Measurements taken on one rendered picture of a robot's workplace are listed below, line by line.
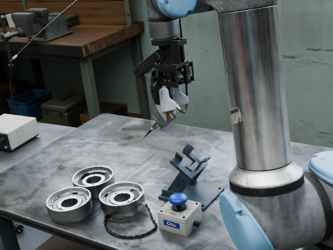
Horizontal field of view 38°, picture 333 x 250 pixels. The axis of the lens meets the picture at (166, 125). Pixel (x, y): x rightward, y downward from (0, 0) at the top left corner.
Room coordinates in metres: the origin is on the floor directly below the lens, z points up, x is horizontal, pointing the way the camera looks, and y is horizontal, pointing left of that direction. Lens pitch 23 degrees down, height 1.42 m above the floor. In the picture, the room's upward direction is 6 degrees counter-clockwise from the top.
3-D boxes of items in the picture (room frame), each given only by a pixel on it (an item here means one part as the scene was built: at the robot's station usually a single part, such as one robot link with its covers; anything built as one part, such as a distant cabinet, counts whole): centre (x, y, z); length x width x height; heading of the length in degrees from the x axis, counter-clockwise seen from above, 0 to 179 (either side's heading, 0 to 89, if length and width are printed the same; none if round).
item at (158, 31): (1.18, -0.02, 1.17); 0.08 x 0.08 x 0.05
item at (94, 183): (1.08, 0.20, 0.82); 0.10 x 0.10 x 0.04
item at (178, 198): (0.89, -0.01, 0.85); 0.04 x 0.04 x 0.05
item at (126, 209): (0.98, 0.12, 0.82); 0.10 x 0.10 x 0.04
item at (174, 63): (1.16, -0.03, 1.09); 0.09 x 0.08 x 0.12; 50
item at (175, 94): (1.18, -0.04, 0.98); 0.06 x 0.03 x 0.09; 50
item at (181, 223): (0.88, -0.01, 0.82); 0.08 x 0.07 x 0.05; 55
